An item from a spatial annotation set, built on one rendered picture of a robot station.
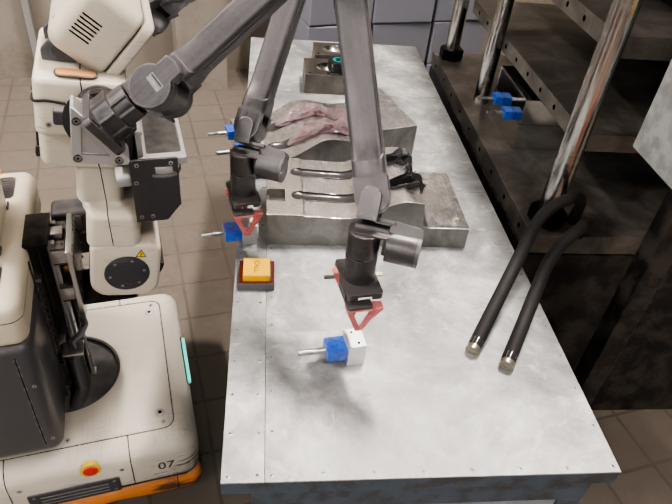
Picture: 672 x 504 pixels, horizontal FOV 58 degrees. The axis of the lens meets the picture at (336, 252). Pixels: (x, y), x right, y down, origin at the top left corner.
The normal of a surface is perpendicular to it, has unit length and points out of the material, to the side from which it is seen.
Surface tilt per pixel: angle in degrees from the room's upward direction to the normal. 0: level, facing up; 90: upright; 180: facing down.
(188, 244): 0
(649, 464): 0
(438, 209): 0
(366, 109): 54
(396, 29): 90
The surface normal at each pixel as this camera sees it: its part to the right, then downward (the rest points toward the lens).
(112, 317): 0.09, -0.77
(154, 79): -0.15, 0.04
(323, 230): 0.08, 0.64
